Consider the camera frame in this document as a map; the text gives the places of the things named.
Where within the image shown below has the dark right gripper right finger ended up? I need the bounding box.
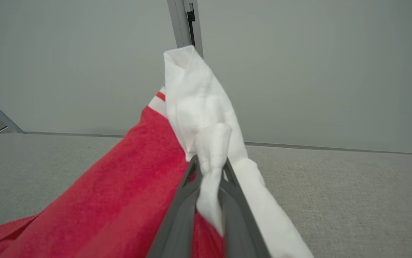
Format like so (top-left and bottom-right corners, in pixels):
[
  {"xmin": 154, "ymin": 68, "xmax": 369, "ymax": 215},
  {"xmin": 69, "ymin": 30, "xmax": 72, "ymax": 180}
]
[{"xmin": 218, "ymin": 158, "xmax": 271, "ymax": 258}]

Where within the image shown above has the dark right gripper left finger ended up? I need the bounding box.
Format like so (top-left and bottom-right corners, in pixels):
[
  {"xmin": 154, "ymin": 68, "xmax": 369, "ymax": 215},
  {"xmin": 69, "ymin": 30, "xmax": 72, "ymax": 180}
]
[{"xmin": 147, "ymin": 156, "xmax": 203, "ymax": 258}]

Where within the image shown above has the red white basketball jersey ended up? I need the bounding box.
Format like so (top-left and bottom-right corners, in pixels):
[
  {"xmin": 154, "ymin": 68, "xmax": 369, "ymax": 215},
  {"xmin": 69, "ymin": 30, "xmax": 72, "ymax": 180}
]
[{"xmin": 0, "ymin": 46, "xmax": 314, "ymax": 258}]

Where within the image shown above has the grey metal partition post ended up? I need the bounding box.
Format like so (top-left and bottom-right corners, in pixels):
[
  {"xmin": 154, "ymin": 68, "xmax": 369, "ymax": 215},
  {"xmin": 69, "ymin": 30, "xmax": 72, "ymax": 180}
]
[{"xmin": 167, "ymin": 0, "xmax": 203, "ymax": 58}]

